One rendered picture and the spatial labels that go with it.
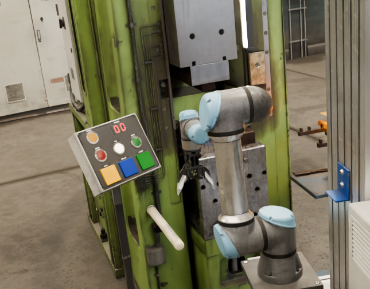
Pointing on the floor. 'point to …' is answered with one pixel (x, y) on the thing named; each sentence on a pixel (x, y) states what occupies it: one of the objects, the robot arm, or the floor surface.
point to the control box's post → (123, 237)
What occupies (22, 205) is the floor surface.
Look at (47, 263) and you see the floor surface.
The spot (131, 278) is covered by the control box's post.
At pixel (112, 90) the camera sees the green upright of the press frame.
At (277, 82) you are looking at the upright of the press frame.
